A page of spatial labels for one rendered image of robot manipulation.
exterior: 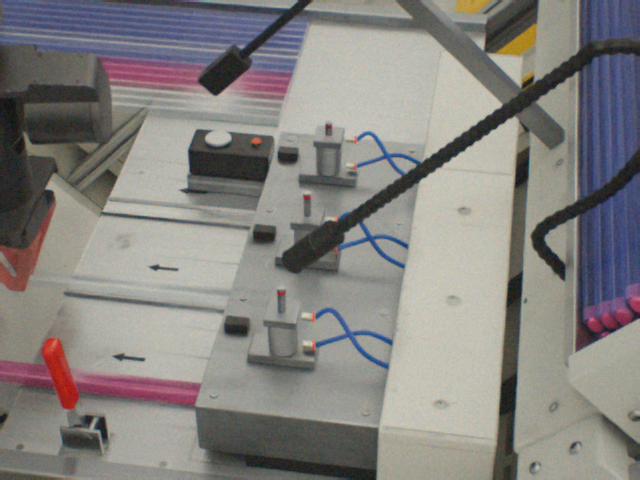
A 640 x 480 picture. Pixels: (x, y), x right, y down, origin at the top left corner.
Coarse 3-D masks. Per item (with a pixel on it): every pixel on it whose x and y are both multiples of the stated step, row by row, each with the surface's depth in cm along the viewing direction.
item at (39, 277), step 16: (16, 272) 108; (32, 272) 108; (48, 272) 108; (64, 272) 108; (80, 272) 108; (64, 288) 108; (80, 288) 107; (96, 288) 107; (112, 288) 107; (128, 288) 106; (144, 288) 106; (160, 288) 106; (176, 288) 106; (192, 288) 106; (208, 288) 106; (224, 288) 106; (208, 304) 106; (224, 304) 106
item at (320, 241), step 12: (324, 228) 81; (300, 240) 82; (312, 240) 81; (324, 240) 81; (336, 240) 81; (288, 252) 83; (300, 252) 82; (312, 252) 81; (324, 252) 81; (288, 264) 82; (300, 264) 82
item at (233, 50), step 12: (228, 48) 103; (216, 60) 104; (228, 60) 103; (240, 60) 103; (252, 60) 104; (204, 72) 105; (216, 72) 104; (228, 72) 104; (240, 72) 103; (204, 84) 105; (216, 84) 105; (228, 84) 104; (216, 96) 105
